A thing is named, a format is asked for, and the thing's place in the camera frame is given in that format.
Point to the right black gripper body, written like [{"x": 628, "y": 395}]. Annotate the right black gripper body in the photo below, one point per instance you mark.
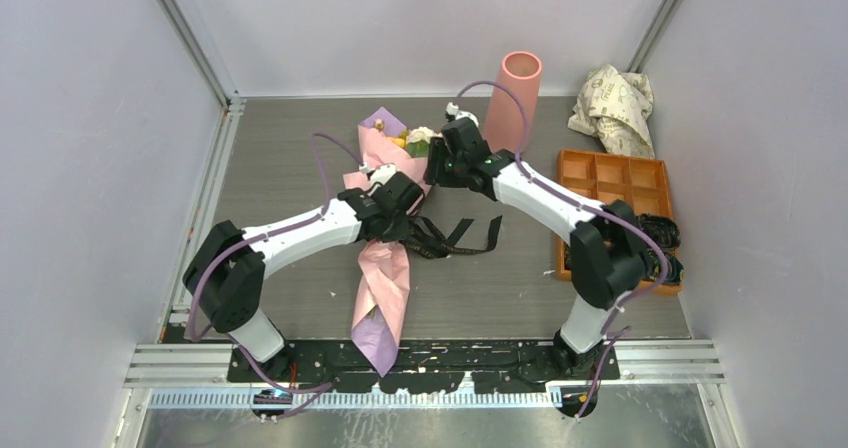
[{"x": 442, "y": 168}]

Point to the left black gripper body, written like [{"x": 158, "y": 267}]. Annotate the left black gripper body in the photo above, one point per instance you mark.
[{"x": 398, "y": 230}]

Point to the black ribbon with gold text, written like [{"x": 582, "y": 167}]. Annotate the black ribbon with gold text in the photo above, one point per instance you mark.
[{"x": 428, "y": 241}]

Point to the pink flower bouquet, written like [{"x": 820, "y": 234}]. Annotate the pink flower bouquet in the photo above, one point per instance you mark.
[{"x": 384, "y": 287}]

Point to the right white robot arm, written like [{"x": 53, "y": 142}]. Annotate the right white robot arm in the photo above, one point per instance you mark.
[{"x": 608, "y": 253}]

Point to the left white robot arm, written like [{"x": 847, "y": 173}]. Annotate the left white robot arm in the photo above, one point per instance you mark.
[{"x": 228, "y": 271}]

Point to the pink cylindrical vase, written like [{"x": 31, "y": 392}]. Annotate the pink cylindrical vase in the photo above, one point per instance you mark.
[{"x": 513, "y": 101}]

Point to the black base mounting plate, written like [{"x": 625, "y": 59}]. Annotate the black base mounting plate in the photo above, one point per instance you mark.
[{"x": 334, "y": 374}]

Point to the crumpled printed paper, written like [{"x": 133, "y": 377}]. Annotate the crumpled printed paper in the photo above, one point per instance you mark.
[{"x": 614, "y": 107}]

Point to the orange compartment tray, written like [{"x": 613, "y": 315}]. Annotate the orange compartment tray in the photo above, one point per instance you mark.
[{"x": 642, "y": 183}]

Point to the black rolled ribbon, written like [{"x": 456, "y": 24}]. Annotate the black rolled ribbon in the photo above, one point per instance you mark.
[{"x": 662, "y": 230}]

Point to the dark green rolled ribbon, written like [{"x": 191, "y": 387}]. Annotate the dark green rolled ribbon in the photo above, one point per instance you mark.
[{"x": 674, "y": 272}]

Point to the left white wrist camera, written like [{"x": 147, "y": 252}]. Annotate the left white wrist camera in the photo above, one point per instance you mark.
[{"x": 379, "y": 174}]

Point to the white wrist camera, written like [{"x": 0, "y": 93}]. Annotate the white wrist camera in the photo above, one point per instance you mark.
[
  {"x": 379, "y": 174},
  {"x": 453, "y": 112}
]

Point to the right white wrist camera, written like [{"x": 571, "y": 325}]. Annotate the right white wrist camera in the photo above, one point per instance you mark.
[{"x": 453, "y": 112}]

